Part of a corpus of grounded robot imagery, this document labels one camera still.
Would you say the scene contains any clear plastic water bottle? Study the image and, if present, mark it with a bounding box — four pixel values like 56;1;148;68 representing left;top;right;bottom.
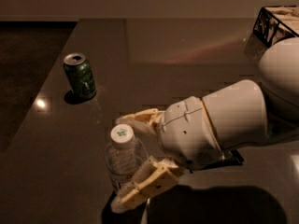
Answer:
105;124;148;192

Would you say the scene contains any black wire basket with contents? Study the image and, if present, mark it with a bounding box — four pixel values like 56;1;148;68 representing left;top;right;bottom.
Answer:
245;5;299;63

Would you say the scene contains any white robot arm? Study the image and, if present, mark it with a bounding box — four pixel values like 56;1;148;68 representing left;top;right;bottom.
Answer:
111;37;299;213

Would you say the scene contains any green soda can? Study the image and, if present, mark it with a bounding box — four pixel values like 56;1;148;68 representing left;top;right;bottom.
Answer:
64;52;96;100

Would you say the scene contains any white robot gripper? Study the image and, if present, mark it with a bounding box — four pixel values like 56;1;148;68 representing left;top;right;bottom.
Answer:
110;96;222;214

